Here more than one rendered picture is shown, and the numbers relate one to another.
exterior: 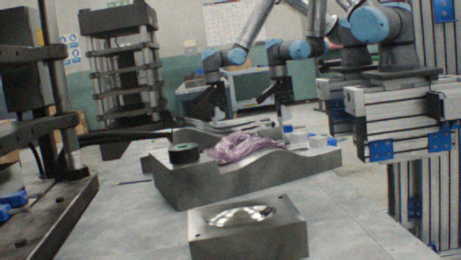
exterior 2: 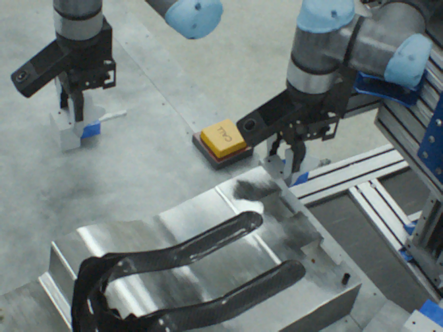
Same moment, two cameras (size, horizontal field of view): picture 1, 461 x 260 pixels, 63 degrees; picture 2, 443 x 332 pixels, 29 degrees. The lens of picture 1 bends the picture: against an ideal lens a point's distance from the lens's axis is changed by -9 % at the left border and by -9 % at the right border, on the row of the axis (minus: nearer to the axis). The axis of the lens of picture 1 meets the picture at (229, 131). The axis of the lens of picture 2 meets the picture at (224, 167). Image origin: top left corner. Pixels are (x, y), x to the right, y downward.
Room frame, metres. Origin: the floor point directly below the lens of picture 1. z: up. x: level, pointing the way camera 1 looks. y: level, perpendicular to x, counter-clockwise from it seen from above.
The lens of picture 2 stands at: (0.91, 0.46, 1.93)
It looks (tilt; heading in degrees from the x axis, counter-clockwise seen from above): 48 degrees down; 323
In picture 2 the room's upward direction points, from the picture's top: 9 degrees clockwise
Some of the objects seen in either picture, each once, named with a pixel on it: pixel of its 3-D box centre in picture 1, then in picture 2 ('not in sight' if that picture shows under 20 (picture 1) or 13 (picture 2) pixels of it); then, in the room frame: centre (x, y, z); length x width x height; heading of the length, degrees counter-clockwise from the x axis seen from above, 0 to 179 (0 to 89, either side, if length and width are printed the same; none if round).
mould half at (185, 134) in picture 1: (208, 136); (171, 298); (1.49, 0.08, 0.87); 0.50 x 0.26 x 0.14; 94
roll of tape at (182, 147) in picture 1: (183, 153); not in sight; (1.01, 0.12, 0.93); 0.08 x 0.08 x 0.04
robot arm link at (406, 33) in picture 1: (393, 22); not in sight; (1.36, -0.62, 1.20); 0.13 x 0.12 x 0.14; 128
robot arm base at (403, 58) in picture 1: (398, 55); not in sight; (1.36, -0.62, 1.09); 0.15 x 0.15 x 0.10
